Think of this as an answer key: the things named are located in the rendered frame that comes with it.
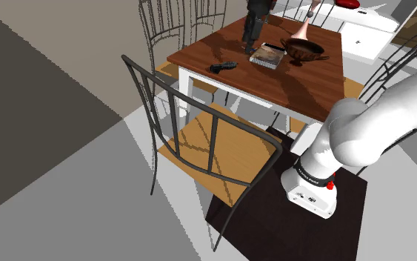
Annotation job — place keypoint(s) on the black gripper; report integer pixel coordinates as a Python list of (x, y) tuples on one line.
[(254, 25)]

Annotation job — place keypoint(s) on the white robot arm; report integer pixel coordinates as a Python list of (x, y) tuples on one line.
[(356, 137)]

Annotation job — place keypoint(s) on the book with picture cover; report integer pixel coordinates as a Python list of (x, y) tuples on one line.
[(267, 55)]

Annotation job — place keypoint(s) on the dark metal chair wooden seat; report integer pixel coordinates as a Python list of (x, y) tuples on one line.
[(352, 88), (229, 144), (208, 18), (154, 36)]

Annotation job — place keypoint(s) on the pink vase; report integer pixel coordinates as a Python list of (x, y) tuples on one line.
[(301, 33)]

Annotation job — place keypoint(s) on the small black tool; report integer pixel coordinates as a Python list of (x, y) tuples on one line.
[(219, 67)]

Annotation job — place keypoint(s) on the dark brown bowl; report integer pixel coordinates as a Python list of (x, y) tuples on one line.
[(303, 49)]

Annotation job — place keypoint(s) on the brown wooden table white legs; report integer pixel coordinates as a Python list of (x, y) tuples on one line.
[(302, 90)]

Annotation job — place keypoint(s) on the white cabinet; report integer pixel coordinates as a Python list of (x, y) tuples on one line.
[(367, 36)]

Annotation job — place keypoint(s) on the dark robot stand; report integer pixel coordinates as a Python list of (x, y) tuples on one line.
[(284, 235)]

